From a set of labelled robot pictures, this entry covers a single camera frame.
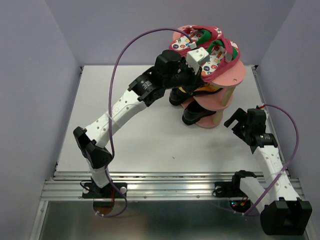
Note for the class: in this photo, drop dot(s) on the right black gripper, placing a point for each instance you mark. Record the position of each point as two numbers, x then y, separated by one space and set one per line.
241 116

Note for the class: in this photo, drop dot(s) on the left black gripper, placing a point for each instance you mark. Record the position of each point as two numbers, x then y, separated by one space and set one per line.
196 80

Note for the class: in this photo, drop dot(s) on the gold metallic loafer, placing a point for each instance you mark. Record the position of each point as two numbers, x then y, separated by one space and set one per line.
207 88

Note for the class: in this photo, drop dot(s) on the black patent loafer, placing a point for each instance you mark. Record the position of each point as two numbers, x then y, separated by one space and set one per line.
194 112
177 97

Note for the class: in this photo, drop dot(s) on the colourful red-strap sandal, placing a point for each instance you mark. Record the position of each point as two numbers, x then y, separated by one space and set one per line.
223 55

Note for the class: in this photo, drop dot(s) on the upturned pink sole sandal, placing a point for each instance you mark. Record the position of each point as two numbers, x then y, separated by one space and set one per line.
201 35

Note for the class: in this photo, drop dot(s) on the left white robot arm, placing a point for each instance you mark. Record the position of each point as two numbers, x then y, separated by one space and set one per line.
170 71

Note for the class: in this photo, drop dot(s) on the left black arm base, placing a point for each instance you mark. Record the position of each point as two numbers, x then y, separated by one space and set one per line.
91 191

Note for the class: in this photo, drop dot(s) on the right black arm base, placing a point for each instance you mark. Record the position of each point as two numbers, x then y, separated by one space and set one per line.
231 189

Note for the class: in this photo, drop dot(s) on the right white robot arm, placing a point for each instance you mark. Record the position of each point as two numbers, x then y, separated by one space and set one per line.
281 209

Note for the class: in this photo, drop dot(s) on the pink three-tier shoe shelf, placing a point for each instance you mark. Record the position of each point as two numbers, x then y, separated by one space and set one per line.
221 100

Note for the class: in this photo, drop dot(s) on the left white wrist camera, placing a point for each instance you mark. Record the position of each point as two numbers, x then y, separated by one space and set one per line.
197 57

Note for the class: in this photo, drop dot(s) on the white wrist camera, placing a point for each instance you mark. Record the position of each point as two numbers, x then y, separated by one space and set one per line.
264 108
197 57

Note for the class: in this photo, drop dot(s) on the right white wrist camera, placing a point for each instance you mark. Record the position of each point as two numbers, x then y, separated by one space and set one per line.
264 108

